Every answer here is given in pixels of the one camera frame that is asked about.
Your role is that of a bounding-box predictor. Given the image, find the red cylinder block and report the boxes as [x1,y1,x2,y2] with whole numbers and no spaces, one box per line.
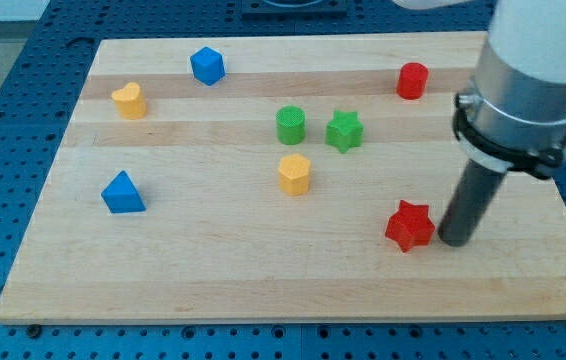
[396,62,429,100]

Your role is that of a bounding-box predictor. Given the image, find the green cylinder block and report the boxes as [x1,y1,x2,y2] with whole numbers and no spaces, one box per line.
[276,106,306,145]

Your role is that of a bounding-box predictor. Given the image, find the green star block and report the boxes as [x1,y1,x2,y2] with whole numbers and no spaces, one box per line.
[325,110,364,154]

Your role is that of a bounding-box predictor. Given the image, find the yellow hexagon block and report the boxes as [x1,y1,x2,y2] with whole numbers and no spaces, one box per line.
[278,153,311,196]

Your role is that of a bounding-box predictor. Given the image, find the yellow heart block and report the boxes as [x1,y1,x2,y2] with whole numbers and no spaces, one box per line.
[111,82,147,120]

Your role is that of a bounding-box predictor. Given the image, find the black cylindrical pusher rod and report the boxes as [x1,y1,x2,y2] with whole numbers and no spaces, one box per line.
[438,160,505,247]

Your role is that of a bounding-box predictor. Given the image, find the red star block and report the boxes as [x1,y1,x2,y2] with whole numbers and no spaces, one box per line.
[385,200,435,252]

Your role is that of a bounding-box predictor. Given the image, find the blue cube block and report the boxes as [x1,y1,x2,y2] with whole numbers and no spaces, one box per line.
[190,47,225,86]

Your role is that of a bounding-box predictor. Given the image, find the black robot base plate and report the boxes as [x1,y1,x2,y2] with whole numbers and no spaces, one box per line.
[240,0,348,18]

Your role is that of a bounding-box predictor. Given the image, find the wooden board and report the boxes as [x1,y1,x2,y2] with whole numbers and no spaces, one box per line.
[0,32,566,325]

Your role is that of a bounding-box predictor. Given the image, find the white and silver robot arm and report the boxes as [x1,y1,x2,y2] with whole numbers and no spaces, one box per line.
[438,0,566,247]

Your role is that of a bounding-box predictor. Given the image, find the blue triangle block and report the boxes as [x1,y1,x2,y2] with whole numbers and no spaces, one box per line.
[101,171,146,214]

